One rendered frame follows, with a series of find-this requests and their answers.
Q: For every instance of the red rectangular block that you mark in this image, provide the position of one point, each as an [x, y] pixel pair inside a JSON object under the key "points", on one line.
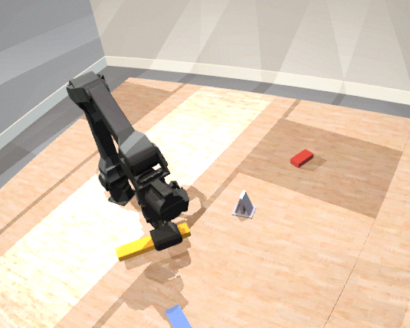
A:
{"points": [[301, 158]]}

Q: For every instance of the light blue rectangular block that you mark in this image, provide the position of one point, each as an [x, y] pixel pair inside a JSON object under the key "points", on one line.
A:
{"points": [[177, 317]]}

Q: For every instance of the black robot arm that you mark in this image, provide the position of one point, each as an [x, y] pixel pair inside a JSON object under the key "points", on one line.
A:
{"points": [[136, 155]]}

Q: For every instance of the yellow bar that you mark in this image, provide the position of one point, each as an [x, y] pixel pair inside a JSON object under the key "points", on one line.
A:
{"points": [[145, 244]]}

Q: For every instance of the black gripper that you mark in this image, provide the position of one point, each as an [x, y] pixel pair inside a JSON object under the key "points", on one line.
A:
{"points": [[165, 235]]}

